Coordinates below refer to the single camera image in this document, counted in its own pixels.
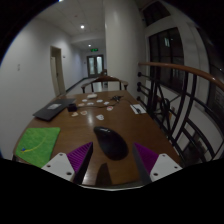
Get black computer mouse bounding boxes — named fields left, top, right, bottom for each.
left=93, top=125, right=130, bottom=161

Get small black box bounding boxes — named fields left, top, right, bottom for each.
left=67, top=103, right=78, bottom=113

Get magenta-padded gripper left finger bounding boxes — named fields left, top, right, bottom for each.
left=41, top=141, right=94, bottom=185

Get ceiling lights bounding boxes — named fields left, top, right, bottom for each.
left=58, top=0, right=93, bottom=48

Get side doorway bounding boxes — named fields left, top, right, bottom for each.
left=49, top=45, right=67, bottom=98

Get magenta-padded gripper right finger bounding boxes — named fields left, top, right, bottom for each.
left=132, top=142, right=183, bottom=185

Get small dark transom window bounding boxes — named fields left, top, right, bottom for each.
left=142, top=1, right=172, bottom=27

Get dark framed window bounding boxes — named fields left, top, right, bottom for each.
left=196, top=28, right=224, bottom=124
left=148, top=27, right=186, bottom=94

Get black closed laptop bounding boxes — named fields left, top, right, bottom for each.
left=32, top=97, right=78, bottom=122

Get green mouse pad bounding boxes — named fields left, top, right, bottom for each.
left=15, top=126, right=62, bottom=169

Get wooden armchair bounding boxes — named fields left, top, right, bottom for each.
left=80, top=75, right=129, bottom=94

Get glass double door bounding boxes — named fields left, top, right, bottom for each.
left=86, top=54, right=105, bottom=79

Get black railing with wooden handrail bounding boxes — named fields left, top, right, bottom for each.
left=136, top=61, right=224, bottom=168

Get white notepad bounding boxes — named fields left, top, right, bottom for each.
left=129, top=103, right=147, bottom=115

